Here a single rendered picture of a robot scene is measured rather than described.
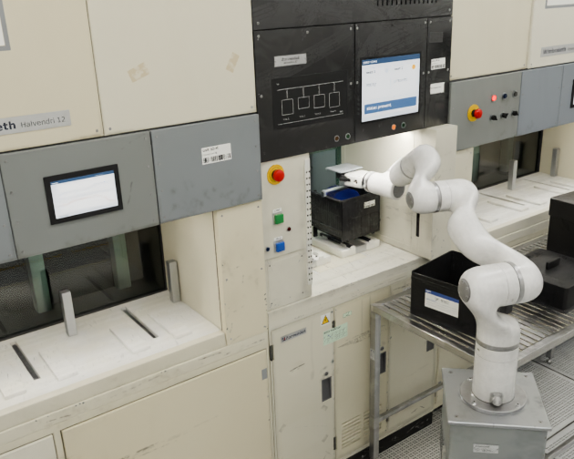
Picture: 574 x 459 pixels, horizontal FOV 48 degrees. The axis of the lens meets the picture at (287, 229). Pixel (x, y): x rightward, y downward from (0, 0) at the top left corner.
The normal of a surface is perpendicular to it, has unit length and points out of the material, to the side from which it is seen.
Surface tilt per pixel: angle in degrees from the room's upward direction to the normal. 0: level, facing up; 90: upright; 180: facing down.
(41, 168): 90
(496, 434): 90
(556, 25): 90
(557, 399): 0
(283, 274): 90
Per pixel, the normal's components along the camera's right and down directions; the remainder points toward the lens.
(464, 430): -0.15, 0.35
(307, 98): 0.59, 0.26
